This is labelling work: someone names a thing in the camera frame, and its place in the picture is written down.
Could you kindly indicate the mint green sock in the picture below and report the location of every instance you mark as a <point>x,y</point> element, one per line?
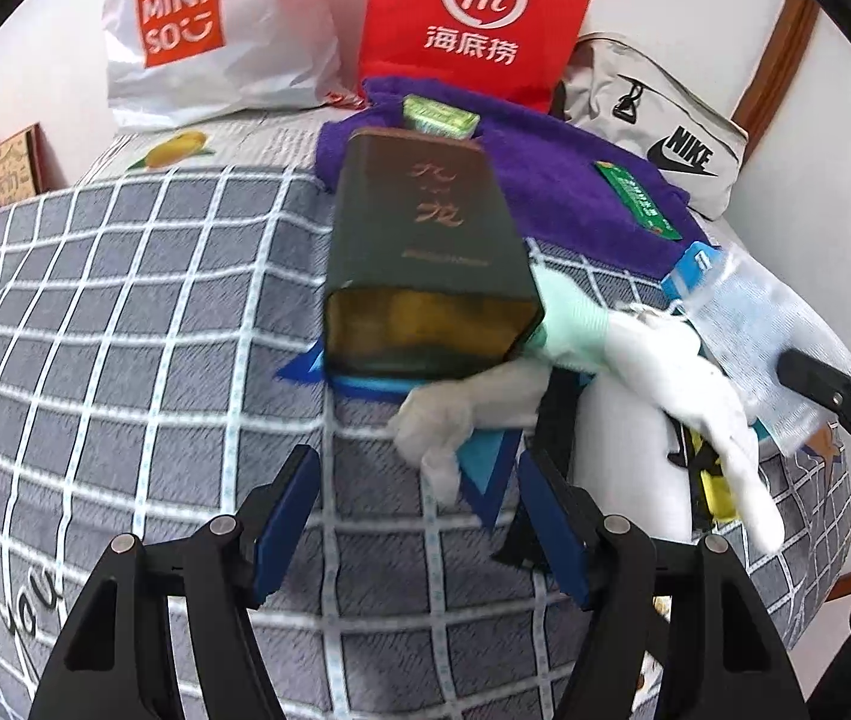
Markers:
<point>568,315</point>

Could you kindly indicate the red paper bag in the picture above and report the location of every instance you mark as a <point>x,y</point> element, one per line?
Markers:
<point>410,0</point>

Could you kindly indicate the purple towel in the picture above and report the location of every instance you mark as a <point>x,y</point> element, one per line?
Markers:
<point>560,165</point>

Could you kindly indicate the white glove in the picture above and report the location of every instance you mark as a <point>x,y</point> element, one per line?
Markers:
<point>463,405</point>
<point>688,382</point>

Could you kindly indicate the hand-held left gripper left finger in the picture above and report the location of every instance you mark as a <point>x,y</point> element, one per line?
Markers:
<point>279,540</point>

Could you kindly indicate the grey sling bag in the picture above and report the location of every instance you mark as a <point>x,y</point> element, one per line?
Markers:
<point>650,97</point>

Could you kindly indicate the red white packet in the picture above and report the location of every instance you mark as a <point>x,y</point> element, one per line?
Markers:
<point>343,99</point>

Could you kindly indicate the green candy packet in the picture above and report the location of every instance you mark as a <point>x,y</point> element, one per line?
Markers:
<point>440,118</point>

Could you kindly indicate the dark green tin box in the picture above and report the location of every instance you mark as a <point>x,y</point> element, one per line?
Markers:
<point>425,240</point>

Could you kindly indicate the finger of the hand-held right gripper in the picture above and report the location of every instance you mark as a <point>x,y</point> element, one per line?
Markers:
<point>819,379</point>

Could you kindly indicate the blue tissue pack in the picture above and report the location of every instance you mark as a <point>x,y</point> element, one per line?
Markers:
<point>748,315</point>

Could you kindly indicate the checked bed sheet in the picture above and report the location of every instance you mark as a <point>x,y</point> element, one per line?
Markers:
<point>133,330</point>

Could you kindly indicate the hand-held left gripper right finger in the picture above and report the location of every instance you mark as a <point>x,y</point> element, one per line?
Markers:
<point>553,532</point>

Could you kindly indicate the white plastic shopping bag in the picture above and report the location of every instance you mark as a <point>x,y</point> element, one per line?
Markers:
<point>245,22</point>

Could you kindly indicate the green card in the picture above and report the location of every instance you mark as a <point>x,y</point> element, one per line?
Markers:
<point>635,199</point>

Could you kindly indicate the wooden door frame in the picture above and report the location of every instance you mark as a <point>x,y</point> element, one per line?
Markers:
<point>778,45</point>

